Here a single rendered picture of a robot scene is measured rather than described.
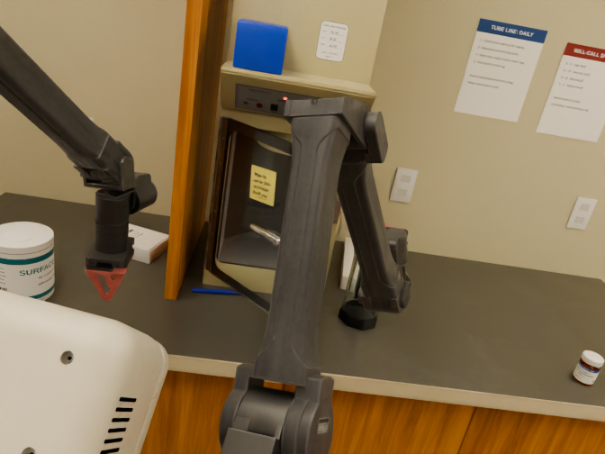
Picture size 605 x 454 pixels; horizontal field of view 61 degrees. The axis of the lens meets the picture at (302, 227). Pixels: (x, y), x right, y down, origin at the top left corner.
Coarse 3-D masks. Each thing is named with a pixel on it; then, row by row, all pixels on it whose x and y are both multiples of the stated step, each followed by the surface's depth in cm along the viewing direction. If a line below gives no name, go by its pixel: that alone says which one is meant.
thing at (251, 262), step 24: (240, 144) 115; (264, 144) 110; (288, 144) 105; (240, 168) 116; (288, 168) 106; (240, 192) 118; (240, 216) 119; (264, 216) 114; (216, 240) 127; (240, 240) 121; (264, 240) 116; (216, 264) 129; (240, 264) 123; (264, 264) 117; (240, 288) 124; (264, 288) 119
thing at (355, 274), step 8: (352, 264) 127; (352, 272) 126; (360, 272) 124; (352, 280) 126; (360, 280) 124; (352, 288) 127; (344, 296) 131; (352, 296) 127; (344, 304) 130; (352, 304) 128; (360, 304) 127; (352, 312) 128; (360, 312) 127; (368, 312) 127; (376, 312) 129
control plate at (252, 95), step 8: (240, 88) 108; (248, 88) 107; (256, 88) 107; (264, 88) 107; (240, 96) 110; (248, 96) 110; (256, 96) 110; (264, 96) 110; (272, 96) 109; (280, 96) 109; (288, 96) 109; (296, 96) 108; (304, 96) 108; (312, 96) 108; (240, 104) 113; (248, 104) 113; (256, 104) 113; (264, 104) 112; (280, 104) 112; (264, 112) 115; (272, 112) 114; (280, 112) 114
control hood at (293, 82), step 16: (224, 64) 106; (224, 80) 106; (240, 80) 105; (256, 80) 105; (272, 80) 104; (288, 80) 104; (304, 80) 105; (320, 80) 108; (336, 80) 113; (224, 96) 111; (320, 96) 108; (336, 96) 107; (352, 96) 107; (368, 96) 106; (256, 112) 115
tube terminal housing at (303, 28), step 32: (256, 0) 109; (288, 0) 109; (320, 0) 109; (352, 0) 109; (384, 0) 109; (288, 32) 111; (352, 32) 112; (288, 64) 114; (320, 64) 114; (352, 64) 114; (288, 128) 120
